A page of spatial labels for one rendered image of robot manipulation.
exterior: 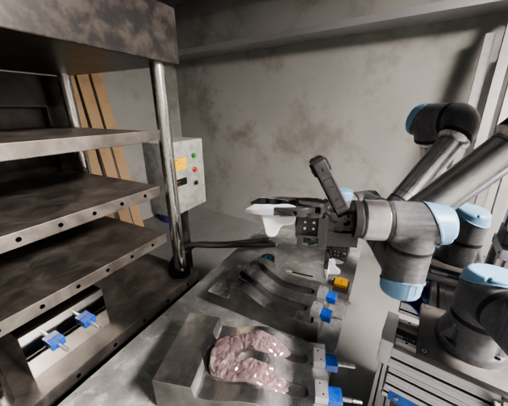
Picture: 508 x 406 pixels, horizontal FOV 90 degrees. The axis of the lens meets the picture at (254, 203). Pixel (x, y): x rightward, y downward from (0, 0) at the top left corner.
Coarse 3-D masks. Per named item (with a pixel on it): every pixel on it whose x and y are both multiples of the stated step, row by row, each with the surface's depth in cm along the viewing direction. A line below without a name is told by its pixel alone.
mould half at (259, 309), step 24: (240, 264) 135; (264, 264) 122; (216, 288) 116; (240, 288) 105; (288, 288) 113; (312, 288) 112; (240, 312) 109; (264, 312) 102; (288, 312) 99; (312, 336) 95
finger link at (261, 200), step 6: (258, 198) 53; (264, 198) 53; (270, 198) 52; (276, 198) 52; (282, 198) 52; (288, 198) 53; (294, 198) 53; (252, 204) 54; (264, 204) 53; (270, 204) 52; (276, 204) 52
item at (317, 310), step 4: (312, 304) 99; (316, 304) 99; (320, 304) 99; (312, 308) 97; (316, 308) 97; (320, 308) 97; (324, 308) 99; (312, 312) 97; (316, 312) 96; (320, 312) 97; (324, 312) 97; (328, 312) 97; (332, 312) 98; (316, 316) 97; (320, 316) 96; (324, 316) 95; (328, 316) 95; (332, 316) 96; (324, 320) 96; (328, 320) 95; (336, 320) 95; (340, 320) 95
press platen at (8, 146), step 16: (32, 128) 128; (48, 128) 128; (64, 128) 128; (80, 128) 128; (96, 128) 128; (0, 144) 71; (16, 144) 74; (32, 144) 78; (48, 144) 81; (64, 144) 85; (80, 144) 90; (96, 144) 95; (112, 144) 100; (128, 144) 106; (0, 160) 72
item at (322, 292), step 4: (320, 288) 108; (324, 288) 108; (320, 292) 105; (324, 292) 105; (328, 292) 107; (332, 292) 107; (320, 296) 106; (324, 296) 105; (328, 296) 105; (332, 296) 105; (336, 296) 105; (328, 300) 105; (332, 300) 104; (336, 300) 105; (340, 300) 104; (344, 300) 104
